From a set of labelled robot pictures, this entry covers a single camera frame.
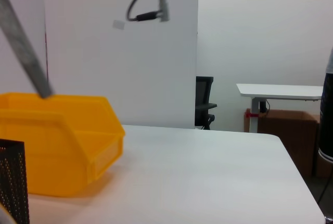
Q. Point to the grey pen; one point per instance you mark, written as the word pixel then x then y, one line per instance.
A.
pixel 23 49

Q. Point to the black mesh pen holder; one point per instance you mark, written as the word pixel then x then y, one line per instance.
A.
pixel 13 182

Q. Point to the white standing desk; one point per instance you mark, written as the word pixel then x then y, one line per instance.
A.
pixel 281 91

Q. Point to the small white tag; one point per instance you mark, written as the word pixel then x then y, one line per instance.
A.
pixel 119 24

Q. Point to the yellow plastic bin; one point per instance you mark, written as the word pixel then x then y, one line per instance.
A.
pixel 52 143

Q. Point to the black office chair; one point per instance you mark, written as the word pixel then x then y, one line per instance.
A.
pixel 204 91

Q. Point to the small red clamp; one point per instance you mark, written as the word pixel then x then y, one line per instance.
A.
pixel 251 114

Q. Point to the large brown cardboard box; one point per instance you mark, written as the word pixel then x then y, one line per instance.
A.
pixel 288 138

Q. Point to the black robot torso column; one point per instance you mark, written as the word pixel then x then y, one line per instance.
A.
pixel 327 117

